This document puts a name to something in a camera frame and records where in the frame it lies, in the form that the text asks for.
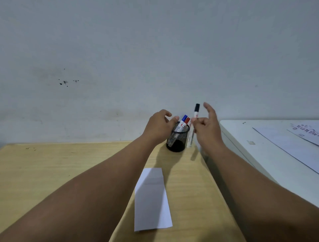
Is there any blue-capped white marker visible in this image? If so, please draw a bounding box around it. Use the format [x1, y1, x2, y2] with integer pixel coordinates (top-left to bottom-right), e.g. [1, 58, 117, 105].
[167, 115, 188, 147]

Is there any black mesh pen holder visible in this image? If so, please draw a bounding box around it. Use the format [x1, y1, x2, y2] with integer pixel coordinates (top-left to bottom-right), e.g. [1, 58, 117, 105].
[166, 121, 190, 153]

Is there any large white paper sheet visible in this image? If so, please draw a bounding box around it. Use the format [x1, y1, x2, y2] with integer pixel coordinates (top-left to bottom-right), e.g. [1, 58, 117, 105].
[253, 126, 319, 174]

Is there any printed white paper sheet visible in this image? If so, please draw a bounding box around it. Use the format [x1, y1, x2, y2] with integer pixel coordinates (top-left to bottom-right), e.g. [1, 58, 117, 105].
[287, 122, 319, 146]

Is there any person's left forearm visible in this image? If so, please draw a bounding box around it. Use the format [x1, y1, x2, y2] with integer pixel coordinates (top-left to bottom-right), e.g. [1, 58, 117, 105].
[0, 135, 160, 242]

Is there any black-capped white marker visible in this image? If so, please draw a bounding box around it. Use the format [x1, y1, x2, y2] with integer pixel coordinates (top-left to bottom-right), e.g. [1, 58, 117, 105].
[186, 103, 200, 148]

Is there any red-capped white marker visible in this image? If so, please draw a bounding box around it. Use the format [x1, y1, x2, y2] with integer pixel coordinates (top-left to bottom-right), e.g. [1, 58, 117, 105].
[178, 117, 191, 132]

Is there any person's left hand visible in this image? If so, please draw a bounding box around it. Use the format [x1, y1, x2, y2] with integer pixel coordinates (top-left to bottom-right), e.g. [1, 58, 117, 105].
[143, 109, 180, 146]

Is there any person's right forearm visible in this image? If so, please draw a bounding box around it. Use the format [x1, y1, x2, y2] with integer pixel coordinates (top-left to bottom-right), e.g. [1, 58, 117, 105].
[204, 143, 319, 242]

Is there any white folded paper slip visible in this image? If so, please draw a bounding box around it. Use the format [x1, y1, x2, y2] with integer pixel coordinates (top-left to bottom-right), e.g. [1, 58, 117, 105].
[134, 168, 173, 232]

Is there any person's right hand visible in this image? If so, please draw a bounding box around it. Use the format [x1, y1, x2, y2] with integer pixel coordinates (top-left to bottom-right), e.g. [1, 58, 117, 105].
[191, 102, 225, 153]

